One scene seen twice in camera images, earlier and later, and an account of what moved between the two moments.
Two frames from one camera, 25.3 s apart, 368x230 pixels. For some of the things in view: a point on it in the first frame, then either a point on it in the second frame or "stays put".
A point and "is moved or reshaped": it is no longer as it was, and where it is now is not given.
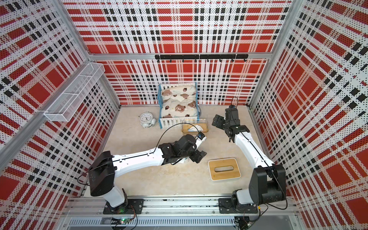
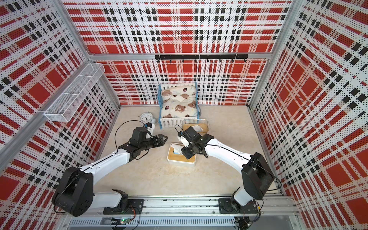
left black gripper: [198, 156] to [161, 143]
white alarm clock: [146, 120] stays put
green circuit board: [123, 220] stays put
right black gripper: [218, 124] to [186, 153]
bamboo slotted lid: [187, 128] stays put
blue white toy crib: [178, 105] stays put
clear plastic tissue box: [201, 125] stays put
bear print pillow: [179, 92] stays put
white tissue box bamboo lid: [223, 169] is moved or reshaped
